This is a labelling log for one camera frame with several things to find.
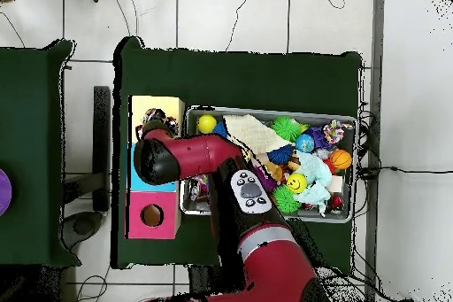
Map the blue globe ball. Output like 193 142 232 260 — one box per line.
295 133 315 153

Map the black monitor on stand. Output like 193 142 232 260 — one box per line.
61 85 112 250

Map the wooden box with three holes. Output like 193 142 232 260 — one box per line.
125 95 186 240

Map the shallow mesh bin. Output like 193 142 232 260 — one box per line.
179 105 358 224

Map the purple round object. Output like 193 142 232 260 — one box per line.
0 168 12 217

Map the yellow smiley ball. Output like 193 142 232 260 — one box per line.
285 173 309 195

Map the black cable with plug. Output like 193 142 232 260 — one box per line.
357 165 453 180

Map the plain yellow ball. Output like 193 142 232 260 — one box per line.
196 114 218 136

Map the dark green table cloth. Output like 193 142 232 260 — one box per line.
111 36 364 276
0 38 82 267

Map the green spiky rubber ball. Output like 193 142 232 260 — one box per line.
270 116 303 143

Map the mint green muslin cloth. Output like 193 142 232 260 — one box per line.
292 149 334 216

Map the colourful polka dot cloth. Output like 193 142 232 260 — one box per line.
140 106 180 136

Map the grey floor cable cover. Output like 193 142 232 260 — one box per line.
364 0 386 302

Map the cream muslin cloth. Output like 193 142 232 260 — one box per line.
222 113 295 156

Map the orange toy basketball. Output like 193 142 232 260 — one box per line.
328 148 354 171

